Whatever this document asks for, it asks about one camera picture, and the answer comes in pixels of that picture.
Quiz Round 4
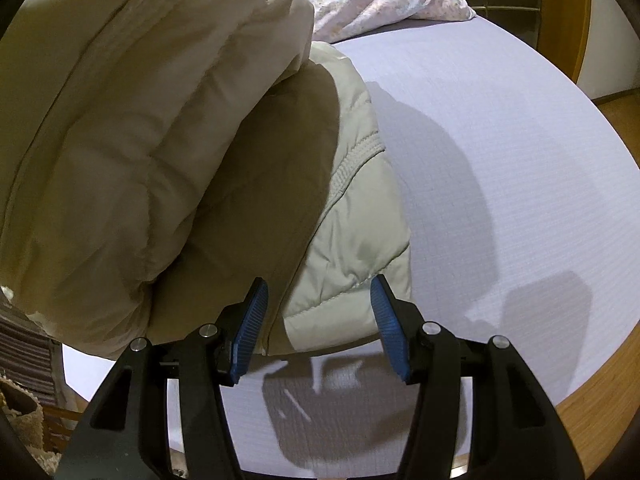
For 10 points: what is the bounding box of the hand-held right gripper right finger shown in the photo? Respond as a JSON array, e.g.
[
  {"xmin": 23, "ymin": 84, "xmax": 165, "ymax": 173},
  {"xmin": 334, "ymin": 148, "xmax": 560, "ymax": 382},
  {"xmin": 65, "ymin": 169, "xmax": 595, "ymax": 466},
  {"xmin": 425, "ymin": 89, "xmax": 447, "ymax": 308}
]
[{"xmin": 370, "ymin": 274, "xmax": 590, "ymax": 480}]

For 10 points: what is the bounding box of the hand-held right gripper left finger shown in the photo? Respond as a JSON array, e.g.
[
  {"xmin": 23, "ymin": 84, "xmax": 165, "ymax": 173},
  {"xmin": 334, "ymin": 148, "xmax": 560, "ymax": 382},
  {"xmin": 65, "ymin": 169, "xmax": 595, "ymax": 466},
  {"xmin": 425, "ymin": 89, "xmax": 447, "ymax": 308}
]
[{"xmin": 55, "ymin": 276, "xmax": 271, "ymax": 480}]

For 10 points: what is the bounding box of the light grey puffer jacket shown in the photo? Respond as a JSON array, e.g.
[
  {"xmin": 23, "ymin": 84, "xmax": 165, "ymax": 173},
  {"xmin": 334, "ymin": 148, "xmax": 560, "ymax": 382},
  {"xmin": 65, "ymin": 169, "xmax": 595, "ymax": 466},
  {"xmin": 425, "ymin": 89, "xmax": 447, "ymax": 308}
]
[{"xmin": 0, "ymin": 0, "xmax": 413, "ymax": 361}]

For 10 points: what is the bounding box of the bed with lavender sheet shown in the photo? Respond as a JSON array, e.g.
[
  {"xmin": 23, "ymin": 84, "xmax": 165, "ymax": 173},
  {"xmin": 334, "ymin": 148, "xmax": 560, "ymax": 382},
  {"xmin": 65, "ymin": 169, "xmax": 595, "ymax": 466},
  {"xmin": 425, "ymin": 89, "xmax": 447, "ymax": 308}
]
[{"xmin": 60, "ymin": 12, "xmax": 640, "ymax": 466}]

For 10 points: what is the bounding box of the wooden chair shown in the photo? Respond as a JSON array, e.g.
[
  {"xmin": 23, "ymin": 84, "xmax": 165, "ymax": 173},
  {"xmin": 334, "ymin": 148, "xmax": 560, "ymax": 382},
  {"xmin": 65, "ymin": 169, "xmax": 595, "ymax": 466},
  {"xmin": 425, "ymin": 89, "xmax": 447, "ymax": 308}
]
[{"xmin": 42, "ymin": 404, "xmax": 83, "ymax": 461}]

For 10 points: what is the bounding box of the striped brown mat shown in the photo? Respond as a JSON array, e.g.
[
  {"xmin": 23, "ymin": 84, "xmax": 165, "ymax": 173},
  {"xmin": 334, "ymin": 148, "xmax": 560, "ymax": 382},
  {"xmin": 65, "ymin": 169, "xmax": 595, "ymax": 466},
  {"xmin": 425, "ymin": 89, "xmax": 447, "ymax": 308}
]
[{"xmin": 0, "ymin": 317, "xmax": 57, "ymax": 396}]

